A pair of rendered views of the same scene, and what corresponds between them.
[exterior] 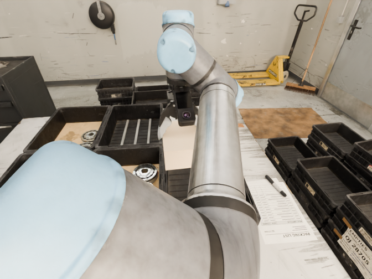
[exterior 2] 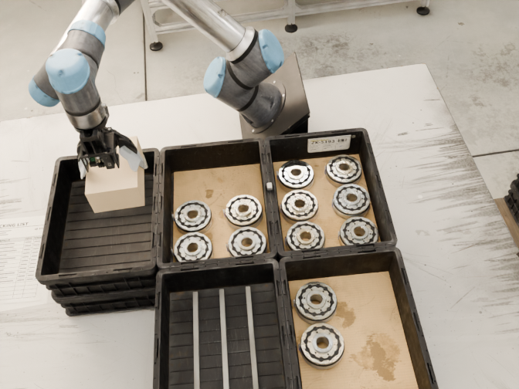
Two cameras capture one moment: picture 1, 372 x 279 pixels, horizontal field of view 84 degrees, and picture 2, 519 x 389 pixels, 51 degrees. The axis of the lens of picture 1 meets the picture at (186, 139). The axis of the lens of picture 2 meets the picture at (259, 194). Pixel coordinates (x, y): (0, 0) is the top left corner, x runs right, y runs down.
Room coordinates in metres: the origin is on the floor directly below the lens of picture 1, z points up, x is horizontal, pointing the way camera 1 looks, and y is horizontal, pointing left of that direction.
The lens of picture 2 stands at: (1.35, 0.42, 2.10)
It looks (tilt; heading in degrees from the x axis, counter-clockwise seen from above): 54 degrees down; 184
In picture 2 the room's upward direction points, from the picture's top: 5 degrees counter-clockwise
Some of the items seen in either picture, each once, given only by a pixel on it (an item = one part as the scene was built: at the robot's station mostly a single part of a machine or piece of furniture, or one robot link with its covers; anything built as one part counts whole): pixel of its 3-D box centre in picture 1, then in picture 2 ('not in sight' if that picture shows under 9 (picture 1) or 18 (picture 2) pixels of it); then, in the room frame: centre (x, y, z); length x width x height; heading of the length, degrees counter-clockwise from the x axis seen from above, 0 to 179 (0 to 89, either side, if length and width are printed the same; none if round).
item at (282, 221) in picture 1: (274, 207); (12, 260); (0.55, -0.40, 0.70); 0.33 x 0.23 x 0.01; 8
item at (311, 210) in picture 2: not in sight; (300, 204); (0.48, 0.46, 0.86); 0.10 x 0.10 x 0.01
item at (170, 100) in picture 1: (179, 95); (96, 140); (0.56, 0.02, 1.24); 0.09 x 0.08 x 0.12; 8
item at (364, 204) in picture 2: not in sight; (351, 198); (0.47, 0.61, 0.86); 0.10 x 0.10 x 0.01
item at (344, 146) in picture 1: (334, 151); not in sight; (1.38, -1.31, 0.31); 0.40 x 0.30 x 0.34; 9
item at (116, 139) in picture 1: (135, 132); (223, 351); (0.90, 0.27, 0.87); 0.40 x 0.30 x 0.11; 5
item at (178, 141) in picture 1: (181, 143); (116, 174); (0.53, 0.01, 1.08); 0.16 x 0.12 x 0.07; 8
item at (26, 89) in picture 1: (17, 109); not in sight; (1.89, 1.75, 0.45); 0.60 x 0.45 x 0.90; 8
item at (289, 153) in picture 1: (290, 160); not in sight; (1.32, -0.92, 0.26); 0.40 x 0.30 x 0.23; 8
